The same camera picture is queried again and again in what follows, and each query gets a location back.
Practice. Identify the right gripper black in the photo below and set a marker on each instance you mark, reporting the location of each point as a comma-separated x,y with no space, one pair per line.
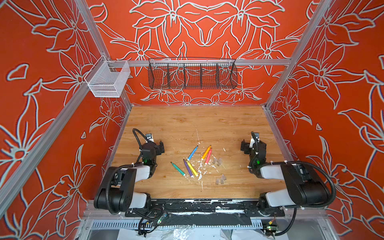
247,147

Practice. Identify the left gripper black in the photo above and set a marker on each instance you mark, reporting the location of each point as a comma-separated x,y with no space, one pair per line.
159,147

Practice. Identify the pink marker pen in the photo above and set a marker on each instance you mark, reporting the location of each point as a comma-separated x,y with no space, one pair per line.
208,156

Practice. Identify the orange marker pen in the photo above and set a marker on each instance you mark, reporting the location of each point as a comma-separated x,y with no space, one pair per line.
206,152

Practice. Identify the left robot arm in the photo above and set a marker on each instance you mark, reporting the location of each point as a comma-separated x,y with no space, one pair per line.
116,192

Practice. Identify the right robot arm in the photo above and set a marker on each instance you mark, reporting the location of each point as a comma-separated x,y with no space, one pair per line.
306,185

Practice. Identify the green marker pen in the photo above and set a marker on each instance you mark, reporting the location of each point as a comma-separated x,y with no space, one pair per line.
178,169

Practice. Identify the blue marker pen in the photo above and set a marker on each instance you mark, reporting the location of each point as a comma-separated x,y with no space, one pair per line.
192,153

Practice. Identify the purple marker pen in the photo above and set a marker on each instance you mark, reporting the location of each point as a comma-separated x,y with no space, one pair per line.
188,168

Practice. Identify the yellow marker pen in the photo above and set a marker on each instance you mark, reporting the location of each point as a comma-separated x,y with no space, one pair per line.
192,169

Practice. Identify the clear plastic bin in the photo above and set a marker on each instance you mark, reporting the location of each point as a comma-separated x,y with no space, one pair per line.
105,82

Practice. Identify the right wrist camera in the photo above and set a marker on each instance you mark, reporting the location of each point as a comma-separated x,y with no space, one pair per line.
257,137

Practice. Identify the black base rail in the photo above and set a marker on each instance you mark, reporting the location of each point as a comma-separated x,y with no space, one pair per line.
247,207

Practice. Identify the black wire basket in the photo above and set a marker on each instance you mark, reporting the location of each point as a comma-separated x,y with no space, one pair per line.
192,74

